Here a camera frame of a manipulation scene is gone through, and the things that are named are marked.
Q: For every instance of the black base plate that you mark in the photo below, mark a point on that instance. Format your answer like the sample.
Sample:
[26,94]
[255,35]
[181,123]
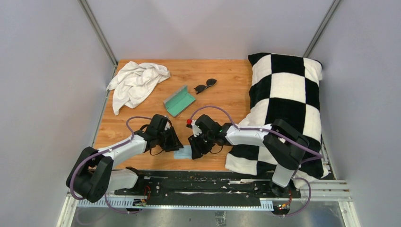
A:
[205,188]

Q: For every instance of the aluminium frame post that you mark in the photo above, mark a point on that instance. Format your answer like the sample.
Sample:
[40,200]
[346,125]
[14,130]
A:
[322,26]
[98,31]

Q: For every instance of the white crumpled cloth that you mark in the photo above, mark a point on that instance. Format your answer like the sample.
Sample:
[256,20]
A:
[134,83]

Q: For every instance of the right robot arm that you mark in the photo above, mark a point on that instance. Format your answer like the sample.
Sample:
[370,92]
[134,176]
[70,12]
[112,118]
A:
[284,142]

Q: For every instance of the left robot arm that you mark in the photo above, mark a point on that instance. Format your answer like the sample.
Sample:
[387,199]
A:
[94,173]

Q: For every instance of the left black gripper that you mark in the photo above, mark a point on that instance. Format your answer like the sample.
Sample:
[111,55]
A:
[174,144]

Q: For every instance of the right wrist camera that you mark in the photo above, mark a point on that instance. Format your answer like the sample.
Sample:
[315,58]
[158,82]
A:
[195,129]

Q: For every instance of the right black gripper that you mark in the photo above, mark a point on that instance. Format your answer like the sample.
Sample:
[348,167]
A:
[197,150]

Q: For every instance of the right aluminium frame post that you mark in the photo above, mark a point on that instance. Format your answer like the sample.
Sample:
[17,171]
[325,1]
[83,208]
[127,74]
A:
[322,26]

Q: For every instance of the light blue lens cloth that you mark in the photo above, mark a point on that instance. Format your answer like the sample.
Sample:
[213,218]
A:
[183,153]

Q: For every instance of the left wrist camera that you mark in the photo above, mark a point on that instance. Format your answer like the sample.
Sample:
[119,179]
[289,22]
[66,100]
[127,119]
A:
[168,125]

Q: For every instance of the left aluminium frame post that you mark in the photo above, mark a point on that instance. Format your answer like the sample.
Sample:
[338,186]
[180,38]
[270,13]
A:
[98,31]

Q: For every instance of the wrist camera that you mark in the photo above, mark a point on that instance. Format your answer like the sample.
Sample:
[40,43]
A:
[195,129]
[168,125]

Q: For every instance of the black white checkered blanket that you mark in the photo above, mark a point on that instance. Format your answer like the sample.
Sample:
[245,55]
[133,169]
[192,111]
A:
[283,87]

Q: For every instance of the grey glasses case green lining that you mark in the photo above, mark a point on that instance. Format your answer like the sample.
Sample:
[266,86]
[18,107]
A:
[179,101]

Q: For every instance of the black sunglasses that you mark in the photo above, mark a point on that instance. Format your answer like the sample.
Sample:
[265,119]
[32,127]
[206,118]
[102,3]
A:
[200,88]

